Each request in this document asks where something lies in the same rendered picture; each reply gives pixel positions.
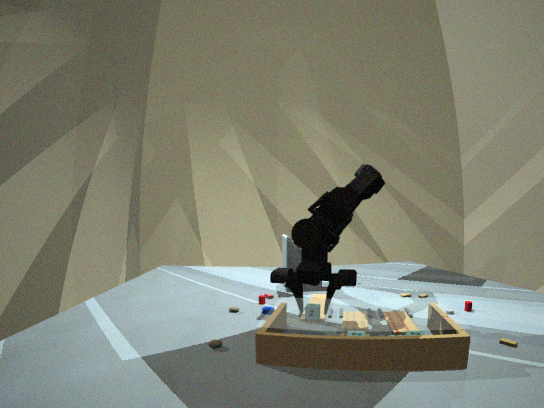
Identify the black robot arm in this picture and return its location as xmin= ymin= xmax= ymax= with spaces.
xmin=292 ymin=164 xmax=385 ymax=286

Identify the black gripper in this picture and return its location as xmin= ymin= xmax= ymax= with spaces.
xmin=270 ymin=245 xmax=357 ymax=299

